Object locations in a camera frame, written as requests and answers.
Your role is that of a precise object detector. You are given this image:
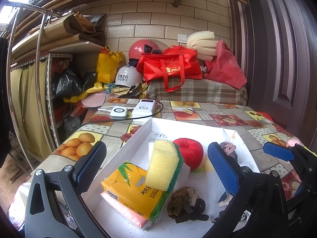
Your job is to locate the purple grey braided rope knot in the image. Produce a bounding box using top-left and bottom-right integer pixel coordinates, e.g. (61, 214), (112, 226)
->
(220, 141), (238, 162)

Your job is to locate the black plastic bag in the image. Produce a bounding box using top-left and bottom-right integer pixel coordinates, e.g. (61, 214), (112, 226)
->
(52, 68), (97, 98)

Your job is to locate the white power bank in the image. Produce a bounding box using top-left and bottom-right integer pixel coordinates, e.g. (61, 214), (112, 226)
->
(132, 99), (156, 118)

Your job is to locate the black white patterned cloth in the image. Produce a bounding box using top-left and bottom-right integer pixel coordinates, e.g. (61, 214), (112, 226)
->
(212, 191), (250, 224)

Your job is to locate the yellow shopping bag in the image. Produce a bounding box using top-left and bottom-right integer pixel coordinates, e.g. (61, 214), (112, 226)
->
(96, 46), (125, 84)

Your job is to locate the wall switch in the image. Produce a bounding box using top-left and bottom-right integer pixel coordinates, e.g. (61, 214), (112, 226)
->
(177, 34), (187, 44)

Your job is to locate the brown beige braided rope knot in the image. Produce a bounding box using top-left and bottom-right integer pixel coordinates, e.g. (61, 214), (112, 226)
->
(167, 186), (209, 224)

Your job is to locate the pink fan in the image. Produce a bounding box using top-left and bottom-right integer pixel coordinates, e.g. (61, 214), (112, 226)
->
(81, 91), (106, 108)

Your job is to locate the yellow green sponge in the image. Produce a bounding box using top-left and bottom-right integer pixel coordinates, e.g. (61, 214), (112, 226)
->
(145, 140), (184, 192)

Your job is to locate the red helmet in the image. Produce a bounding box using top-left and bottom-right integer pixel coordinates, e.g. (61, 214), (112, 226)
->
(128, 39), (160, 60)

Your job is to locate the cream foam roll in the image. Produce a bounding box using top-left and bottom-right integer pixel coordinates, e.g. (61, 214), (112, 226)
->
(186, 31), (218, 61)

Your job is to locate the white round charger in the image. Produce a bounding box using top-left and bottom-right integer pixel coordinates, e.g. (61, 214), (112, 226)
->
(110, 106), (127, 120)

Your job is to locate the red tote bag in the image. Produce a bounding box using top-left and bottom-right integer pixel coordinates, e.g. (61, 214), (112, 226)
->
(137, 46), (202, 92)

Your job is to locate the red plush apple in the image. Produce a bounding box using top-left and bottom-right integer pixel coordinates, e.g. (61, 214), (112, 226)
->
(173, 138), (204, 171)

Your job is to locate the white cardboard box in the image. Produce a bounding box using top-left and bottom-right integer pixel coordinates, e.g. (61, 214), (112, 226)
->
(83, 118), (258, 237)

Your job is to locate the pink tissue pack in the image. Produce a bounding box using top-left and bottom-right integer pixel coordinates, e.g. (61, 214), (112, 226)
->
(100, 191), (153, 230)

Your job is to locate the fruit pattern tablecloth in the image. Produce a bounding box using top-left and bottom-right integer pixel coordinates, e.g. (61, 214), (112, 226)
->
(7, 96), (317, 228)

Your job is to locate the yellow tissue pack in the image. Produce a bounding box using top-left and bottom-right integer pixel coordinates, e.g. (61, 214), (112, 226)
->
(102, 161), (170, 223)

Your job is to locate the plaid blanket bench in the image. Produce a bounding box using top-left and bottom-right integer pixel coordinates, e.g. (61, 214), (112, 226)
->
(145, 79), (248, 106)

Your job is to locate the metal clothes rack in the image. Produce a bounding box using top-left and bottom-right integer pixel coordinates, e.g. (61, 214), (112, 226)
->
(6, 2), (60, 170)

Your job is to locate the pink fluffy pompom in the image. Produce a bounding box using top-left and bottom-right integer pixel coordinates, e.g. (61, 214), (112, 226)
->
(286, 136), (305, 147)

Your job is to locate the dark wooden door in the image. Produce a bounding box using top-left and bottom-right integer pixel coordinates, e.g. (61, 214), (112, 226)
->
(230, 0), (316, 148)

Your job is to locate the white helmet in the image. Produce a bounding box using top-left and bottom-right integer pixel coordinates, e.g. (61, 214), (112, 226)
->
(115, 65), (143, 88)

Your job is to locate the red fabric bag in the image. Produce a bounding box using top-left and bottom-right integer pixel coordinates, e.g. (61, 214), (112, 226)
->
(203, 40), (247, 89)

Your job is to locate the white foam block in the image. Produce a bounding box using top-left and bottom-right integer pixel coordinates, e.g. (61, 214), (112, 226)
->
(148, 142), (207, 189)

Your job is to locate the wooden shelf with curtain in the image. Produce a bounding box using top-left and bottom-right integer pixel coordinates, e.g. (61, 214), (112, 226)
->
(11, 13), (106, 162)

